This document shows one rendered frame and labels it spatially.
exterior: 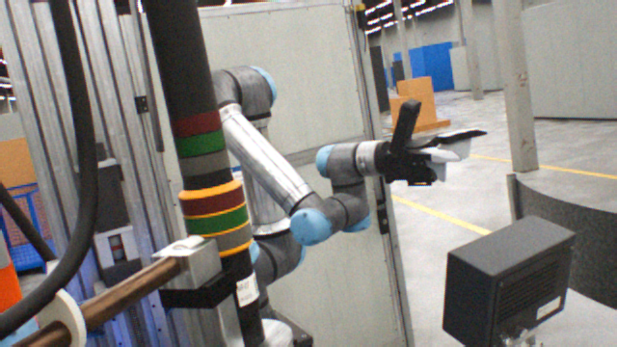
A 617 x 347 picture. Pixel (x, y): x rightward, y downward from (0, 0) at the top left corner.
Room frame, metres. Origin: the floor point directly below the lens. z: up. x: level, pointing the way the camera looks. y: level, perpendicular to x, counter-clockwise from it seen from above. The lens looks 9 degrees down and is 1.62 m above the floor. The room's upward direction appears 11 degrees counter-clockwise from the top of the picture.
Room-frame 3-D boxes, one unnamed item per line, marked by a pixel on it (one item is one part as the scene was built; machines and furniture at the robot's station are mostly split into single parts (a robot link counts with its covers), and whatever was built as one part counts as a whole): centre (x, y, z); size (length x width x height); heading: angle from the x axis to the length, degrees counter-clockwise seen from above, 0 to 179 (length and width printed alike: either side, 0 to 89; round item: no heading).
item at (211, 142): (0.36, 0.07, 1.59); 0.03 x 0.03 x 0.01
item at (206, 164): (0.36, 0.07, 1.58); 0.03 x 0.03 x 0.01
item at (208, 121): (0.36, 0.07, 1.61); 0.03 x 0.03 x 0.01
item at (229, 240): (0.36, 0.07, 1.53); 0.04 x 0.04 x 0.01
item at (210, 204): (0.36, 0.07, 1.55); 0.04 x 0.04 x 0.01
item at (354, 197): (1.14, -0.08, 1.34); 0.11 x 0.08 x 0.11; 141
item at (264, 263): (1.23, 0.20, 1.20); 0.13 x 0.12 x 0.14; 141
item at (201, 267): (0.35, 0.07, 1.49); 0.09 x 0.07 x 0.10; 154
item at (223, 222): (0.36, 0.07, 1.54); 0.04 x 0.04 x 0.01
